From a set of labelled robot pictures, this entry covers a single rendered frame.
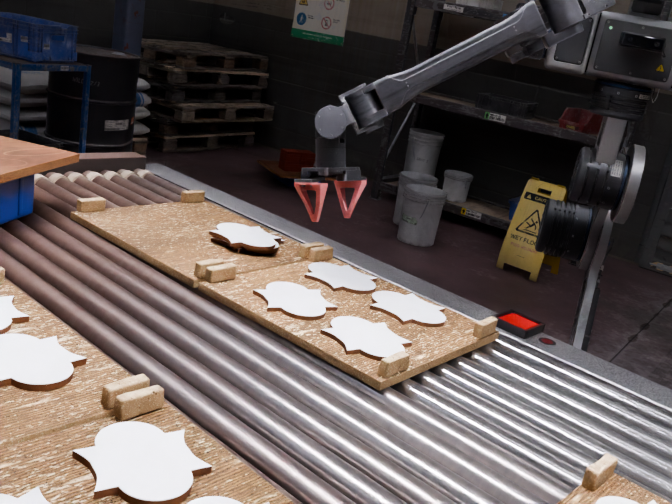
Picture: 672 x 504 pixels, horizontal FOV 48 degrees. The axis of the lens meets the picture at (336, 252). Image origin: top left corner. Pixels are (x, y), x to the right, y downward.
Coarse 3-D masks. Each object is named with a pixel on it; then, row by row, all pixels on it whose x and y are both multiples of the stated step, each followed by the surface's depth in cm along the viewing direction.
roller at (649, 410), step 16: (144, 176) 202; (176, 192) 193; (224, 208) 184; (512, 352) 133; (528, 352) 132; (560, 368) 128; (592, 384) 124; (624, 400) 121; (640, 400) 120; (656, 416) 117
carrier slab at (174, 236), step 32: (96, 224) 151; (128, 224) 154; (160, 224) 158; (192, 224) 162; (256, 224) 170; (160, 256) 140; (192, 256) 143; (224, 256) 146; (256, 256) 149; (288, 256) 153
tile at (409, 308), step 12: (372, 300) 136; (384, 300) 136; (396, 300) 137; (408, 300) 138; (420, 300) 139; (384, 312) 132; (396, 312) 131; (408, 312) 132; (420, 312) 133; (432, 312) 134; (420, 324) 130; (432, 324) 130
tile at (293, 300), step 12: (276, 288) 132; (288, 288) 133; (300, 288) 134; (264, 300) 128; (276, 300) 127; (288, 300) 128; (300, 300) 129; (312, 300) 130; (324, 300) 131; (288, 312) 124; (300, 312) 124; (312, 312) 125; (324, 312) 126
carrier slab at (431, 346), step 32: (224, 288) 130; (256, 288) 133; (320, 288) 139; (384, 288) 144; (256, 320) 123; (288, 320) 122; (320, 320) 124; (384, 320) 129; (448, 320) 134; (320, 352) 114; (416, 352) 119; (448, 352) 121; (384, 384) 108
